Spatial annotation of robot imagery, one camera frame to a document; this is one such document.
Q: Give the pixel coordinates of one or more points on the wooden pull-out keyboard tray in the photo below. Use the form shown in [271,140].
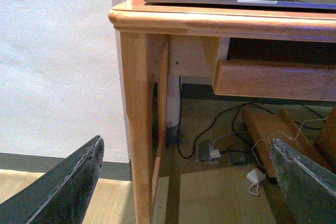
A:
[279,80]

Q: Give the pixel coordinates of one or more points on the white plug in floor socket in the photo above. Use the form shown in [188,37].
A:
[215,153]

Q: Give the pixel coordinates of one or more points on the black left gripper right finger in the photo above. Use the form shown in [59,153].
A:
[308,187]

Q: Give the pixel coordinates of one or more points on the white power adapter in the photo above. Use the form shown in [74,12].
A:
[256,176]

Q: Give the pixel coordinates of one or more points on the floor power socket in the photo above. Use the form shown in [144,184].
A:
[202,153]

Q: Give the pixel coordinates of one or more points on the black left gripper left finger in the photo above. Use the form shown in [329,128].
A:
[63,194]

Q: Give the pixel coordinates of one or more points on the wooden desk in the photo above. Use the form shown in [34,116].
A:
[146,32]

